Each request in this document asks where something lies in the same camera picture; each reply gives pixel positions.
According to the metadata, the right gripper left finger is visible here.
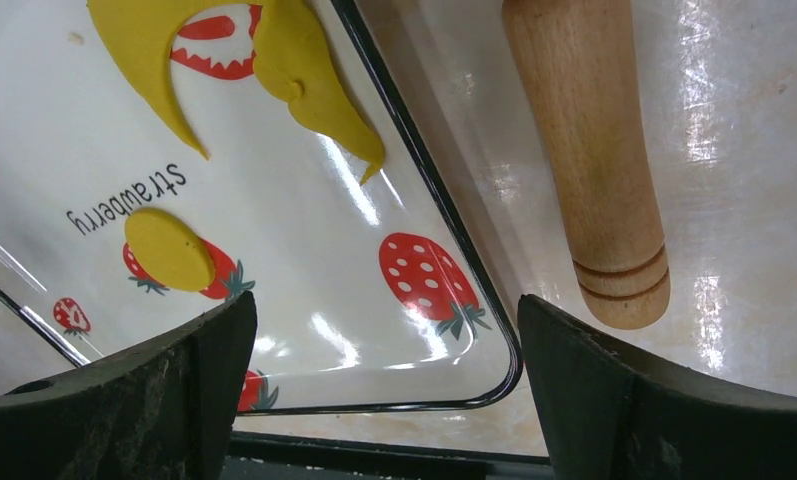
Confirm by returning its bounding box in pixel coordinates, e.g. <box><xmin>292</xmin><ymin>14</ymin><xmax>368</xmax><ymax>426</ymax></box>
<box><xmin>0</xmin><ymin>293</ymin><xmax>258</xmax><ymax>479</ymax></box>

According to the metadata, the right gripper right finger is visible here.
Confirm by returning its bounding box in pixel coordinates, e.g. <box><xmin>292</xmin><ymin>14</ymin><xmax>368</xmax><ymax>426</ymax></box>
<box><xmin>517</xmin><ymin>295</ymin><xmax>797</xmax><ymax>479</ymax></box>

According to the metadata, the yellow dough ball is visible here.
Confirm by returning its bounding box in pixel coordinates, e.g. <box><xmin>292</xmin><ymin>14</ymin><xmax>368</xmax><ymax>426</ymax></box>
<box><xmin>124</xmin><ymin>207</ymin><xmax>216</xmax><ymax>292</ymax></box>

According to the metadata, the strawberry pattern white tray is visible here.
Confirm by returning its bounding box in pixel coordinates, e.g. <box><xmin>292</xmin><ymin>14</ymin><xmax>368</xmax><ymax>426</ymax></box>
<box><xmin>0</xmin><ymin>1</ymin><xmax>522</xmax><ymax>415</ymax></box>

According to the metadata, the wooden roller pin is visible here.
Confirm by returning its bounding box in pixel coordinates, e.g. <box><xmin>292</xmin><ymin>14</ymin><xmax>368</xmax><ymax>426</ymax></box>
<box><xmin>502</xmin><ymin>1</ymin><xmax>670</xmax><ymax>330</ymax></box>

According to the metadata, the yellow dough scrap ring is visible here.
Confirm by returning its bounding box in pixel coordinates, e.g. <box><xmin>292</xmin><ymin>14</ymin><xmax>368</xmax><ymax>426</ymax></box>
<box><xmin>86</xmin><ymin>0</ymin><xmax>387</xmax><ymax>185</ymax></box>

